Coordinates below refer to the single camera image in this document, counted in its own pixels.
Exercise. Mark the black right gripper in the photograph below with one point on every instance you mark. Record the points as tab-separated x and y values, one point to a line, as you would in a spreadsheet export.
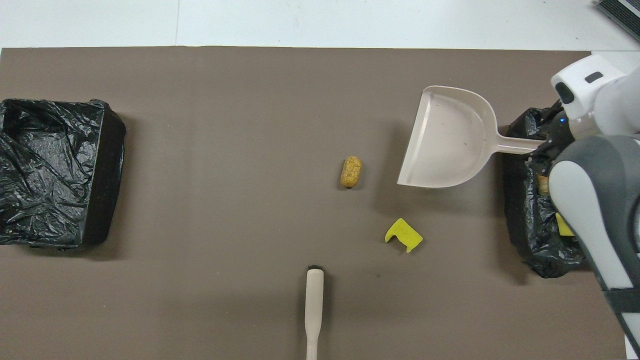
561	127

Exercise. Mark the small yellow sponge piece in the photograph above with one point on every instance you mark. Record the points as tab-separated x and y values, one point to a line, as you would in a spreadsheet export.
564	226

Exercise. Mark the beige plastic dustpan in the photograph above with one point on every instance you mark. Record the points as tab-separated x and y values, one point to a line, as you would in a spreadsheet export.
450	140

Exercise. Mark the notched yellow sponge piece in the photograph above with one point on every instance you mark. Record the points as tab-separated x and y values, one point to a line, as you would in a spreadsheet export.
404	234

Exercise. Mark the golden corn-shaped bread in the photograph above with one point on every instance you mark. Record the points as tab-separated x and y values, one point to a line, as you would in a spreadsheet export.
351	172

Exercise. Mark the beige hand brush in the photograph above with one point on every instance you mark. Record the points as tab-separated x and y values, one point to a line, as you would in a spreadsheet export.
314	300

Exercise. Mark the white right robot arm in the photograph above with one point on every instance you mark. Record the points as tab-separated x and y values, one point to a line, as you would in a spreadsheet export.
600	200

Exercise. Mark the black bag-lined bin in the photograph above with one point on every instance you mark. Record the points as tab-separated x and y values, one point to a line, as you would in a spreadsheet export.
525	225
50	165

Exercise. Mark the dark ribbed object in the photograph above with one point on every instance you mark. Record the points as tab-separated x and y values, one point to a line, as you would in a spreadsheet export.
620	15

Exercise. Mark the brown table mat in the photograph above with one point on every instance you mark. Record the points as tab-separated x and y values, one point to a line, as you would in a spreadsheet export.
200	90

